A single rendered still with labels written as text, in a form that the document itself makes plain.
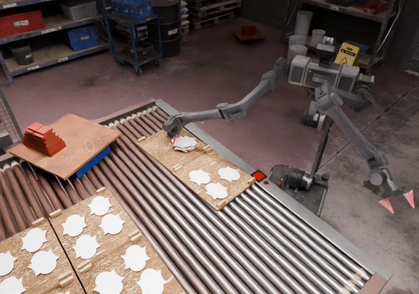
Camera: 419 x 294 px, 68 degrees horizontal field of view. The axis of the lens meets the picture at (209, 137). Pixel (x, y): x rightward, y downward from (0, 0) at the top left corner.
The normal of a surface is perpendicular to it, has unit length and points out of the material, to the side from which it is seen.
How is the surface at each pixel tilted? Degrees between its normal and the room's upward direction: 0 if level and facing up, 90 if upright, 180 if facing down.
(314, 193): 0
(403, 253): 0
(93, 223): 0
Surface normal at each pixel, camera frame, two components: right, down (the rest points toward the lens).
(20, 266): 0.01, -0.78
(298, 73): -0.46, 0.55
